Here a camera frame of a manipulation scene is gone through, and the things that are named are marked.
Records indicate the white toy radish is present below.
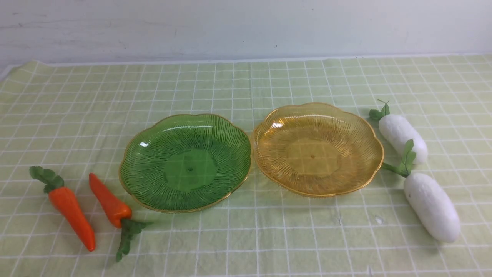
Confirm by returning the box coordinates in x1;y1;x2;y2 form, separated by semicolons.
382;139;461;243
369;102;429;164

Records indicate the green plastic plate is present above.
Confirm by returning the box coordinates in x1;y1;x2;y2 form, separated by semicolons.
118;113;253;213

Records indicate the orange toy carrot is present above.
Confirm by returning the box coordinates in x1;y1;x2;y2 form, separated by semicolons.
88;172;153;262
29;165;96;252

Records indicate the amber plastic plate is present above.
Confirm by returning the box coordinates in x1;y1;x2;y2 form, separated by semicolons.
251;102;385;198

